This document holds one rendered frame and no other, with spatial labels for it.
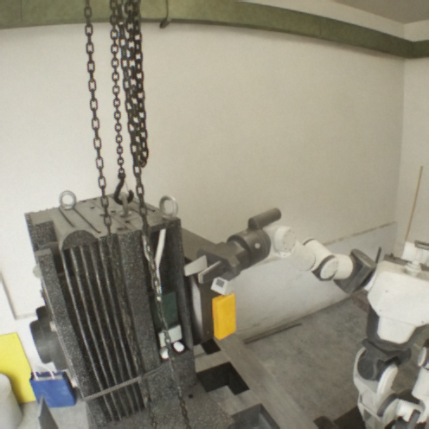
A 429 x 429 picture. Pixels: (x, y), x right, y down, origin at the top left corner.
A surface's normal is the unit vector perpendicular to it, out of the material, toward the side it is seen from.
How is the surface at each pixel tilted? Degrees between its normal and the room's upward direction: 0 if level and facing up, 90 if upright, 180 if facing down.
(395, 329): 81
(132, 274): 90
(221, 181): 90
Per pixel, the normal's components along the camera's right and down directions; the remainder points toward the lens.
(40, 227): 0.60, 0.22
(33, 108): 0.41, 0.27
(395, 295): -0.47, 0.14
